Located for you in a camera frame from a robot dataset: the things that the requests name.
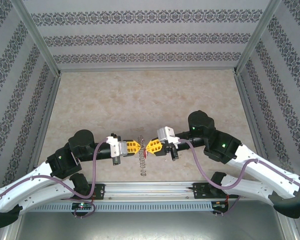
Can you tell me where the silver keyring with spring coils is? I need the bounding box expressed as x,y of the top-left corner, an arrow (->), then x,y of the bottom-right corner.
137,134 -> 149,177

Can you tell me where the small circuit board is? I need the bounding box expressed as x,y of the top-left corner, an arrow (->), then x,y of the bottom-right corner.
211,199 -> 228,209
71,201 -> 94,211

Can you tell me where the grey metal sheet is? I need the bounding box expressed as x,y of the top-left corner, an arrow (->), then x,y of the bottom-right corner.
16,211 -> 287,240

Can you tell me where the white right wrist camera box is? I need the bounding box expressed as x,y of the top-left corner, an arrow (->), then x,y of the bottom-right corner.
156,126 -> 181,146

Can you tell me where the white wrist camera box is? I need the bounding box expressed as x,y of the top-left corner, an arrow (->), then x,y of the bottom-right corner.
106,135 -> 128,159
156,126 -> 181,146

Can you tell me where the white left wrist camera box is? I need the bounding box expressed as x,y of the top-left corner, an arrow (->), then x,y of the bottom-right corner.
106,135 -> 128,159

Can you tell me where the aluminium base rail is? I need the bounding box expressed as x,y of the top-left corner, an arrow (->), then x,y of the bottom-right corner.
103,181 -> 196,201

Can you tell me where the aluminium frame bar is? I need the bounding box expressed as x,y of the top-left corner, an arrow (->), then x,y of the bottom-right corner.
3,73 -> 63,240
58,66 -> 238,74
233,73 -> 298,240

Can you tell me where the grey slotted cable duct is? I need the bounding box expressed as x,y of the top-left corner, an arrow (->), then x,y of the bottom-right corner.
33,201 -> 230,213

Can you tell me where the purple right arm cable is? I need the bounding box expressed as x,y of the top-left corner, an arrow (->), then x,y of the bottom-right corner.
178,138 -> 295,216

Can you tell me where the aluminium frame post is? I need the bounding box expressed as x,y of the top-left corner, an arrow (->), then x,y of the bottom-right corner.
9,0 -> 62,76
233,0 -> 283,76

